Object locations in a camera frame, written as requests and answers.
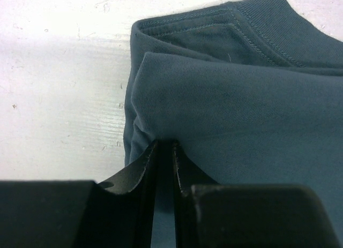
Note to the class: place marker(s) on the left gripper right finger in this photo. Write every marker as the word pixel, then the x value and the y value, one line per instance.
pixel 208 214

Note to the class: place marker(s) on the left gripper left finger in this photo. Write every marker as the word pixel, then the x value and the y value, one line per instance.
pixel 117 212

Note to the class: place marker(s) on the blue-grey t shirt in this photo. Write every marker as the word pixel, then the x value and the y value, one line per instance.
pixel 251 90

